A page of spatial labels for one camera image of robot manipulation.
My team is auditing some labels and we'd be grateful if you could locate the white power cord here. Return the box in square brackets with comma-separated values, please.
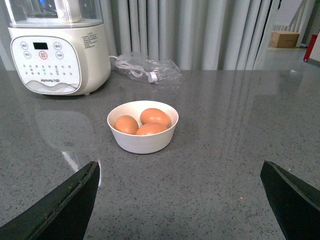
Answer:
[109, 55, 159, 85]

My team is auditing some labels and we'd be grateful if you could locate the white bowl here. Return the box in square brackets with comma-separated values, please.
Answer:
[107, 100, 179, 154]

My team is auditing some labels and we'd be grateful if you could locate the white Joyoung blender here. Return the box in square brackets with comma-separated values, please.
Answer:
[3, 0, 111, 96]

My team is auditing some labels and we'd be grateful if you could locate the brown egg in bowl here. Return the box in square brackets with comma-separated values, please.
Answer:
[140, 108, 171, 128]
[135, 122, 168, 136]
[113, 115, 139, 135]

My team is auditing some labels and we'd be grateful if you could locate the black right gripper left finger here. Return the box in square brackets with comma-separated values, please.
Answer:
[0, 161, 100, 240]

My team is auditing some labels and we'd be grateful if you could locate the brown egg in bowl back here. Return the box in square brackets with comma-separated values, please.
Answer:
[140, 108, 171, 128]

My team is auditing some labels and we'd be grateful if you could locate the red object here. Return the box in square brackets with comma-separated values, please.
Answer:
[303, 34, 318, 62]

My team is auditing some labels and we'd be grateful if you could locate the cardboard box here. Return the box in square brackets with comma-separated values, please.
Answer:
[269, 31, 300, 48]

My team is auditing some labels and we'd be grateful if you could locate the brown egg in bowl front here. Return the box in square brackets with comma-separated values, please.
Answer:
[135, 122, 168, 136]

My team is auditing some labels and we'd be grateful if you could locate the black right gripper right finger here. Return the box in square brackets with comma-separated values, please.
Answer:
[260, 161, 320, 240]

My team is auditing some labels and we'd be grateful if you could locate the brown egg in bowl left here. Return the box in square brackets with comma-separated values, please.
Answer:
[113, 115, 139, 135]

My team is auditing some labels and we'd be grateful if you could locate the clear plastic bag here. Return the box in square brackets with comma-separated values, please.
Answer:
[109, 51, 184, 86]

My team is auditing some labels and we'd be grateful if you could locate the grey curtain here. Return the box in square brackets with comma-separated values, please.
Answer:
[100, 0, 279, 70]

